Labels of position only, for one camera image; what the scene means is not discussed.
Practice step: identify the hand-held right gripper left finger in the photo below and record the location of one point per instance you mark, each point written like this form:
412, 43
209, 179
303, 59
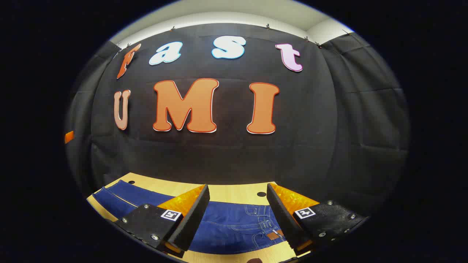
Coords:
192, 223

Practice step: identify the black backdrop cloth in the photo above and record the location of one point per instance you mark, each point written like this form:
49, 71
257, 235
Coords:
226, 157

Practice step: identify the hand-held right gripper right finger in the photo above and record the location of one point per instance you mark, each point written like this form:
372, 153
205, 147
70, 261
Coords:
283, 219

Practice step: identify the blue denim jeans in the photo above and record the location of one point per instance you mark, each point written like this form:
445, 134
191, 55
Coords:
230, 226

